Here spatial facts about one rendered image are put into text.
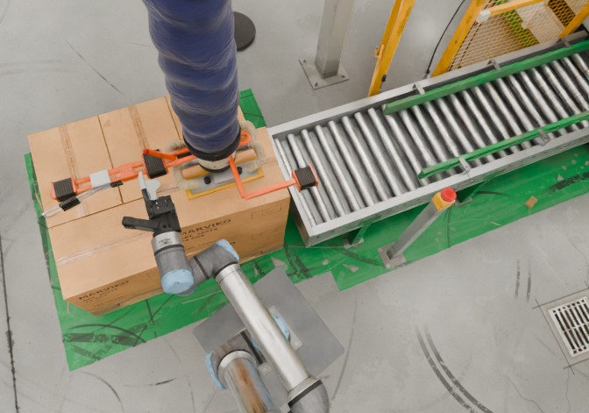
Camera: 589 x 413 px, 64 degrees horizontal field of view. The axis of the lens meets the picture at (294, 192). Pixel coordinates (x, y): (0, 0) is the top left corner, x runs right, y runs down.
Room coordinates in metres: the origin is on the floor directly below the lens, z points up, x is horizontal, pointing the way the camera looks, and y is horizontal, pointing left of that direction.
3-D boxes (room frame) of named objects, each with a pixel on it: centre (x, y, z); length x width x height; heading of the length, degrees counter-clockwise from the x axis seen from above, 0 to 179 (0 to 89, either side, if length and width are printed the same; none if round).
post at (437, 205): (0.97, -0.70, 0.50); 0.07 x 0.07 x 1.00; 31
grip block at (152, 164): (0.78, 0.57, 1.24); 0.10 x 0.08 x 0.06; 30
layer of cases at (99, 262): (1.01, 0.78, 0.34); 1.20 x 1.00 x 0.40; 121
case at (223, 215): (0.90, 0.37, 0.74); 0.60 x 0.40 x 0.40; 117
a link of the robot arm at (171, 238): (0.38, 0.36, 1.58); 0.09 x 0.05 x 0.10; 119
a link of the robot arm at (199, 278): (0.30, 0.30, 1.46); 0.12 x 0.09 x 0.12; 133
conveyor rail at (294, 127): (1.99, -0.79, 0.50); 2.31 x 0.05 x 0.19; 121
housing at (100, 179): (0.67, 0.76, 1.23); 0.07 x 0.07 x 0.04; 30
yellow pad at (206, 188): (0.82, 0.31, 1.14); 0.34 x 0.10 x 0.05; 120
